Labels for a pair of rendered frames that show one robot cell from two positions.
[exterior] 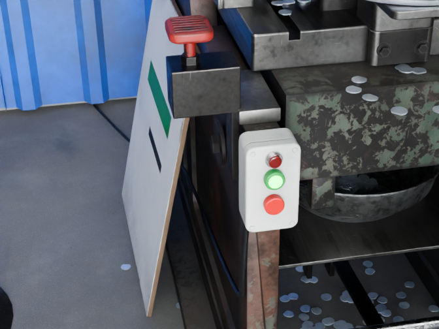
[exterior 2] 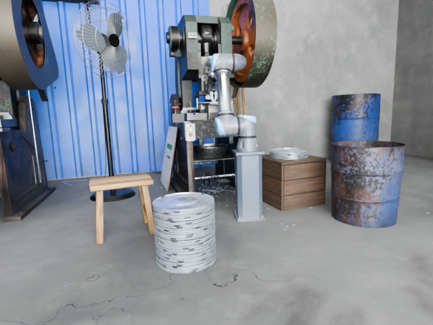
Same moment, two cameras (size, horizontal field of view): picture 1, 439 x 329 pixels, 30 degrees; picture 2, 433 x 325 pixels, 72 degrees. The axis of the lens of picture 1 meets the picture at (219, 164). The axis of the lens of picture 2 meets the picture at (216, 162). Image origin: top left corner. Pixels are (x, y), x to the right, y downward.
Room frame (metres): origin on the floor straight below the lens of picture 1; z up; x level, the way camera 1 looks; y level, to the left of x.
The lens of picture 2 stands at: (-1.37, -0.02, 0.69)
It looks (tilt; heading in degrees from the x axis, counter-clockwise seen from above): 9 degrees down; 354
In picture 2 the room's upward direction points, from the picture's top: 2 degrees counter-clockwise
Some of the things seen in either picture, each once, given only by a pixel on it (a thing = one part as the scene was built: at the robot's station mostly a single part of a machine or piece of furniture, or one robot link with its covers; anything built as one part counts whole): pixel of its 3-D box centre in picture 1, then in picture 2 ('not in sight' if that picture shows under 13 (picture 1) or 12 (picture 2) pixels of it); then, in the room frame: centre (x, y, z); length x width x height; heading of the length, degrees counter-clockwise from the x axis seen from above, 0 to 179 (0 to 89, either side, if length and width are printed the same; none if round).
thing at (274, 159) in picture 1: (274, 160); not in sight; (0.93, -0.07, 0.61); 0.02 x 0.01 x 0.02; 100
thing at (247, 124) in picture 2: not in sight; (246, 124); (0.53, -0.42, 0.62); 0.13 x 0.12 x 0.14; 92
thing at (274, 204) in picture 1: (274, 204); not in sight; (0.93, -0.07, 0.54); 0.03 x 0.01 x 0.03; 100
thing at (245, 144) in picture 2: not in sight; (247, 142); (0.53, -0.43, 0.50); 0.15 x 0.15 x 0.10
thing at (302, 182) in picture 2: not in sight; (288, 178); (0.82, -0.81, 0.18); 0.40 x 0.38 x 0.35; 14
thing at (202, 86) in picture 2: not in sight; (207, 73); (1.28, -0.25, 1.04); 0.17 x 0.15 x 0.30; 10
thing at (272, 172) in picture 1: (274, 179); not in sight; (0.93, -0.07, 0.58); 0.03 x 0.01 x 0.03; 100
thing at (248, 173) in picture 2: not in sight; (248, 184); (0.53, -0.43, 0.23); 0.19 x 0.19 x 0.45; 88
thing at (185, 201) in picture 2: not in sight; (183, 200); (0.01, 0.00, 0.29); 0.29 x 0.29 x 0.01
